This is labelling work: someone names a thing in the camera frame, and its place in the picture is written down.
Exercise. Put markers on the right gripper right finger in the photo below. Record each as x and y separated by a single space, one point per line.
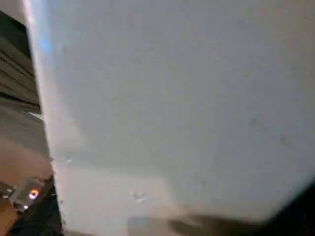
295 214

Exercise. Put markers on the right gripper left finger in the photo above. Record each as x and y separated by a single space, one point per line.
41 214

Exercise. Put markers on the white plastic table top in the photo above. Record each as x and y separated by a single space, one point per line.
172 98

